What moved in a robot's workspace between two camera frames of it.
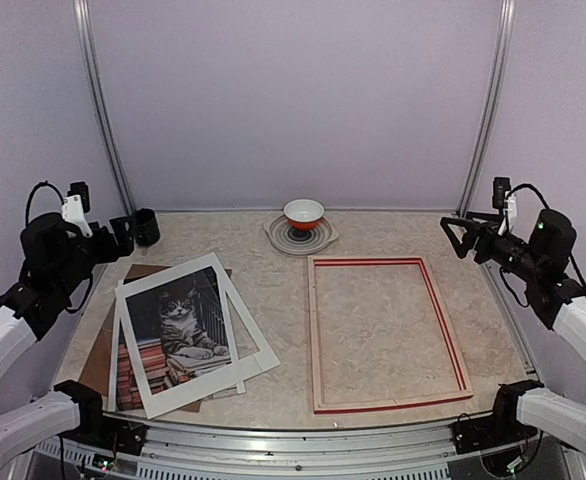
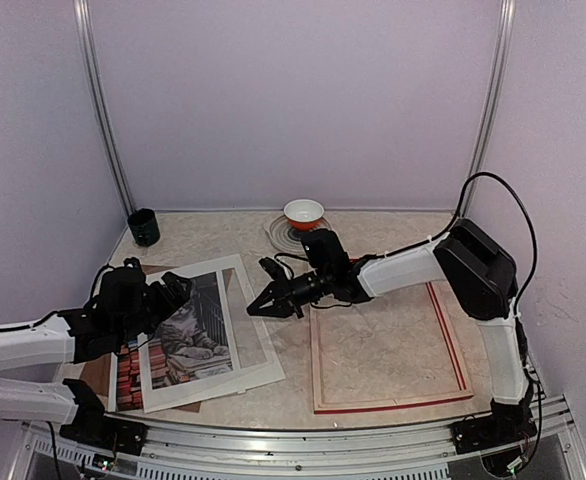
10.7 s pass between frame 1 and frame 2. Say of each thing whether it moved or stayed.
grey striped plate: stayed
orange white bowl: stayed
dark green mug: stayed
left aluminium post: stayed
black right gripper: moved
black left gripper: moved
